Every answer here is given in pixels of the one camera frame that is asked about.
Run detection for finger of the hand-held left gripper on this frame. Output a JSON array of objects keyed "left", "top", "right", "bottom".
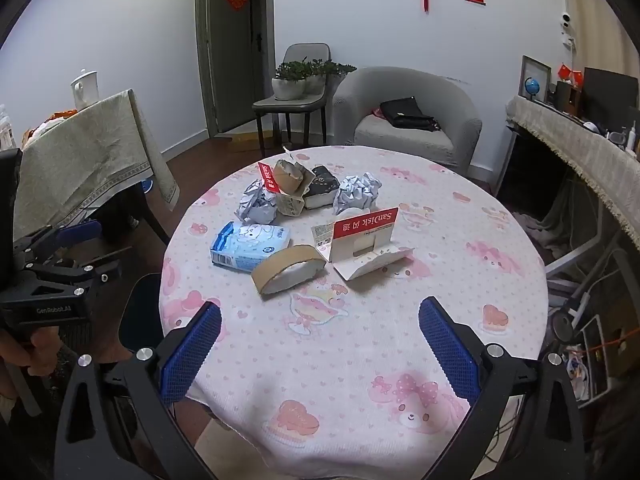
[
  {"left": 12, "top": 220, "right": 103, "bottom": 263},
  {"left": 20, "top": 257, "right": 123, "bottom": 301}
]

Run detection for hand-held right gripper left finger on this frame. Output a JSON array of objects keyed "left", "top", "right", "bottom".
[{"left": 52, "top": 301, "right": 223, "bottom": 480}]

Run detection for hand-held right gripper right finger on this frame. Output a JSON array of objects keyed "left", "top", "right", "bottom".
[{"left": 418, "top": 296, "right": 588, "bottom": 480}]

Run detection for brown cardboard tape core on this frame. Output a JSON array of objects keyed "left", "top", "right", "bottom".
[{"left": 250, "top": 244, "right": 328, "bottom": 297}]

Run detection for blue tissue packet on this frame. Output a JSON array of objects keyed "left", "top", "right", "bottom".
[{"left": 209, "top": 221, "right": 292, "bottom": 275}]

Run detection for red and white card packaging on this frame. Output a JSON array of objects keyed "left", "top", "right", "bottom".
[{"left": 311, "top": 206, "right": 416, "bottom": 281}]

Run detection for white paper ball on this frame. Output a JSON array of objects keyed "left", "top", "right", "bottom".
[
  {"left": 235, "top": 180, "right": 278, "bottom": 225},
  {"left": 332, "top": 172, "right": 383, "bottom": 216}
]

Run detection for cardboard box with red tape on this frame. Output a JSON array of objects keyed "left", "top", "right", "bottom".
[{"left": 257, "top": 147, "right": 316, "bottom": 217}]

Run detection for black and white packet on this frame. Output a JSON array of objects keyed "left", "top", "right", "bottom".
[{"left": 304, "top": 165, "right": 345, "bottom": 210}]

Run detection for person's left hand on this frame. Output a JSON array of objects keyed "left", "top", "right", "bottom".
[{"left": 0, "top": 327, "right": 66, "bottom": 401}]

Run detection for dark round stool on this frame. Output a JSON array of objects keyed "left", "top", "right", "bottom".
[{"left": 118, "top": 273, "right": 166, "bottom": 356}]

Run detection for table with beige tablecloth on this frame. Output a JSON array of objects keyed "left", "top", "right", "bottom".
[{"left": 12, "top": 89, "right": 180, "bottom": 246}]

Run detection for orange and white bag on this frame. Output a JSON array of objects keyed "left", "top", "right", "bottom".
[{"left": 30, "top": 108, "right": 78, "bottom": 136}]

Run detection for white kettle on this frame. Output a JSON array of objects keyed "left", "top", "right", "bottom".
[{"left": 71, "top": 71, "right": 101, "bottom": 109}]

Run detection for grey door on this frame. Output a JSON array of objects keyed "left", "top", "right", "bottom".
[{"left": 196, "top": 0, "right": 275, "bottom": 137}]

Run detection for desk with beige fringed cloth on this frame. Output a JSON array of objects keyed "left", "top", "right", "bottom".
[{"left": 506, "top": 95, "right": 640, "bottom": 256}]

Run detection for black bag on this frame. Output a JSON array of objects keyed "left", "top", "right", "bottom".
[{"left": 380, "top": 96, "right": 442, "bottom": 132}]

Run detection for potted plant in white pot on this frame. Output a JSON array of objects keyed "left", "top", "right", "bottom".
[
  {"left": 306, "top": 59, "right": 358, "bottom": 96},
  {"left": 271, "top": 60, "right": 321, "bottom": 102}
]

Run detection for grey armchair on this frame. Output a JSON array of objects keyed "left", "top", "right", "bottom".
[{"left": 332, "top": 66, "right": 483, "bottom": 177}]

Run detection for brown wooden box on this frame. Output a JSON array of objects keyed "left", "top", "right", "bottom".
[{"left": 555, "top": 81, "right": 583, "bottom": 113}]

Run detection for grey dining chair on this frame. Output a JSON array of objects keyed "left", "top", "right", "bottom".
[{"left": 251, "top": 43, "right": 332, "bottom": 157}]

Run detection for black monitor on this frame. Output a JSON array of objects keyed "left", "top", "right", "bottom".
[{"left": 582, "top": 66, "right": 640, "bottom": 126}]

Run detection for beige curtain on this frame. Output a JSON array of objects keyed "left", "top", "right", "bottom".
[{"left": 560, "top": 0, "right": 631, "bottom": 81}]

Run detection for orange cable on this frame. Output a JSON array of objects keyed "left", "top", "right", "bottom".
[{"left": 580, "top": 327, "right": 640, "bottom": 356}]

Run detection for picture frame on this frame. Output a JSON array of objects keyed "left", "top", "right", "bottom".
[{"left": 520, "top": 55, "right": 552, "bottom": 101}]

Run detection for white security camera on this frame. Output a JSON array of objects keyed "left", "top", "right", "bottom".
[{"left": 556, "top": 10, "right": 577, "bottom": 48}]

